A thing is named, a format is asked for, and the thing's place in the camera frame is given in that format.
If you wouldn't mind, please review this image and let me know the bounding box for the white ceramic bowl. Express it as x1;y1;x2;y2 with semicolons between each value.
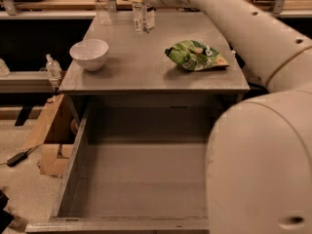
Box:
69;39;109;71

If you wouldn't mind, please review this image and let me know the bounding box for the small sanitizer bottle left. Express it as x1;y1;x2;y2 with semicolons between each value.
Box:
46;54;61;80

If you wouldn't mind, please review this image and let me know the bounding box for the grey cabinet counter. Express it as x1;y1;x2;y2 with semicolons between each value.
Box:
58;11;251;125

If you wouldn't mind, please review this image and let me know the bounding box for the black power adapter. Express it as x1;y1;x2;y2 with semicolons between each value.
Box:
6;149;32;167

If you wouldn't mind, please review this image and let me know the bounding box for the green chip bag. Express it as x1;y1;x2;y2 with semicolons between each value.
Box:
165;40;229;71

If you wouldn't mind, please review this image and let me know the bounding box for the open grey top drawer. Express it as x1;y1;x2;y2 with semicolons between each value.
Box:
26;101;218;234

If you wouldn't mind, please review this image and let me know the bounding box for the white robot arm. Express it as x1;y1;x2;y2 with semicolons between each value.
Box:
150;0;312;234

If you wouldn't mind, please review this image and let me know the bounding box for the clear plastic water bottle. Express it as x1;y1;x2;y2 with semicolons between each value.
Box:
133;0;155;33

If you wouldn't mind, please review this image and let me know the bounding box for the cardboard box left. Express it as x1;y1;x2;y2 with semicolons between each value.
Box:
22;95;74;176

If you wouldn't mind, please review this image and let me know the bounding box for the background clear water bottle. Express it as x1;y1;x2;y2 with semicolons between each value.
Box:
95;0;111;25

